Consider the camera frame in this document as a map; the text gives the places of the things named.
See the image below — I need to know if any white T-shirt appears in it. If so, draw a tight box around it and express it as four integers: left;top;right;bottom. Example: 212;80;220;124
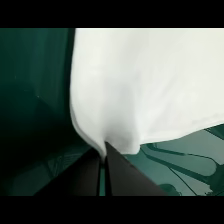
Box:
68;27;224;158

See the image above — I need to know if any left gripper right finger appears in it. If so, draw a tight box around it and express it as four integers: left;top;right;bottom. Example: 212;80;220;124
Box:
104;141;170;197

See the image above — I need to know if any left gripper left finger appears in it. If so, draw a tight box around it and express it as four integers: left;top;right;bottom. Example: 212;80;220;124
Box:
34;155;102;197

